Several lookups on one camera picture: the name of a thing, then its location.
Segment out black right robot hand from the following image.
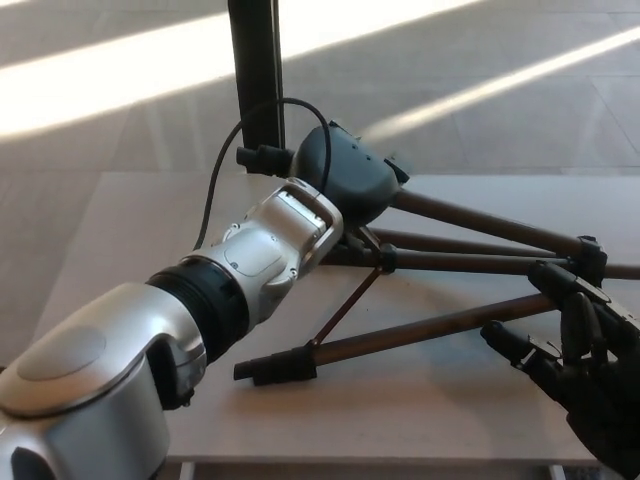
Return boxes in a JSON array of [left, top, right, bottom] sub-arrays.
[[479, 259, 640, 480]]

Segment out black vertical post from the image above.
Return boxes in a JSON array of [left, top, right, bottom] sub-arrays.
[[227, 0, 287, 177]]

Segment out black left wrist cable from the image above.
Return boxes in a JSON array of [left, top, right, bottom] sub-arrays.
[[197, 97, 336, 251]]

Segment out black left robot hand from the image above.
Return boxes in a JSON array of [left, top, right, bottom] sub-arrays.
[[291, 119, 411, 227]]

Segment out bronze tripod with black joints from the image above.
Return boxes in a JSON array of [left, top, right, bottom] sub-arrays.
[[233, 143, 640, 387]]

